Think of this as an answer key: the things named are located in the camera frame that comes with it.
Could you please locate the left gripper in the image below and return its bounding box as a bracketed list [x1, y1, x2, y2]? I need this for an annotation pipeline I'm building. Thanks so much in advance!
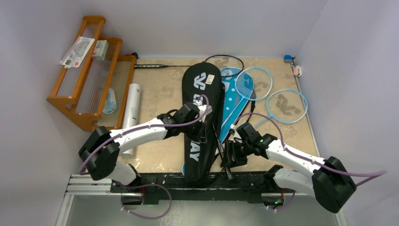
[181, 117, 207, 143]

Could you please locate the black Crossway racket bag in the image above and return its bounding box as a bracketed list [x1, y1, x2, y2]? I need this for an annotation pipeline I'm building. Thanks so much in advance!
[182, 62, 225, 186]

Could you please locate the blue racket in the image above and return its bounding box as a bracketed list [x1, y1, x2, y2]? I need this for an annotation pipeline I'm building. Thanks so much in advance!
[219, 66, 273, 143]
[265, 89, 308, 124]

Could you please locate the white shuttlecock tube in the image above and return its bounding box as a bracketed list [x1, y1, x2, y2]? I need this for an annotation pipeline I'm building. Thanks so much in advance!
[121, 83, 142, 157]

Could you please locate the black racket handle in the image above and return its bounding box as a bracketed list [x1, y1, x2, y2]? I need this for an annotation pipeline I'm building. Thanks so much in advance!
[212, 123, 233, 180]

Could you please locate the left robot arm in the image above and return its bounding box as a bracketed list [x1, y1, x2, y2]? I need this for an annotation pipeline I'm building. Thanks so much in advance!
[78, 101, 213, 193]

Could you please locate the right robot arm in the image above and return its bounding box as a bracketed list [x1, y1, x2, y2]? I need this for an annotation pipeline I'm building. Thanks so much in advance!
[225, 122, 357, 213]

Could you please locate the blue white wipes pack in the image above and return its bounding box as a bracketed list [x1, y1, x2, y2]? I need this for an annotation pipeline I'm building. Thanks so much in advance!
[102, 88, 117, 114]

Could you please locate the blue racket bag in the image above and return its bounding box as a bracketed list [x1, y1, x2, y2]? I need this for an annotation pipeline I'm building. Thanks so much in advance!
[182, 64, 248, 181]

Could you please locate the blue clip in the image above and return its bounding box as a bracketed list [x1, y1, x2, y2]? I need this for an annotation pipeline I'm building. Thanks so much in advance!
[283, 55, 294, 64]

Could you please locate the wooden shelf rack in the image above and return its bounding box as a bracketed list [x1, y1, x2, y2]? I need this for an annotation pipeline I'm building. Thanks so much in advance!
[47, 16, 137, 132]

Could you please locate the small white green box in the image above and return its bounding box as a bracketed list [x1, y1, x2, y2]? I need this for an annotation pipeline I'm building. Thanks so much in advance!
[92, 40, 109, 60]

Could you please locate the white plastic package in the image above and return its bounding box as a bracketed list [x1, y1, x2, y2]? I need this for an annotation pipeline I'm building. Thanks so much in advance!
[60, 36, 95, 69]

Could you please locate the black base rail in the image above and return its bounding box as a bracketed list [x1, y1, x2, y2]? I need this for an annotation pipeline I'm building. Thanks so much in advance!
[111, 171, 292, 205]

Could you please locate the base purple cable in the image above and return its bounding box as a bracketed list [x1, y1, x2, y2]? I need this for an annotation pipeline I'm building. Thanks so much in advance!
[120, 182, 173, 219]

